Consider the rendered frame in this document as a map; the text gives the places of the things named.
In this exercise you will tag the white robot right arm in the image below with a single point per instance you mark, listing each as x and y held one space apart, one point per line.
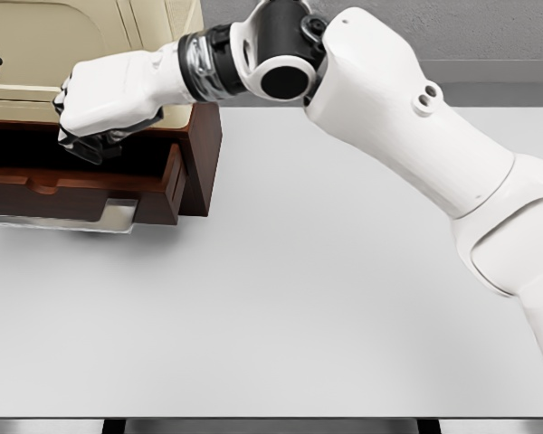
389 117

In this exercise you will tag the brown wooden cabinet drawer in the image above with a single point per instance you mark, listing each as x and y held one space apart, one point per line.
86 194

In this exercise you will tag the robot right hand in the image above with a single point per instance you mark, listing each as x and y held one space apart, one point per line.
99 90

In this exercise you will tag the brown cabinet with cream top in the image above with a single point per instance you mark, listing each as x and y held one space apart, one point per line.
117 27

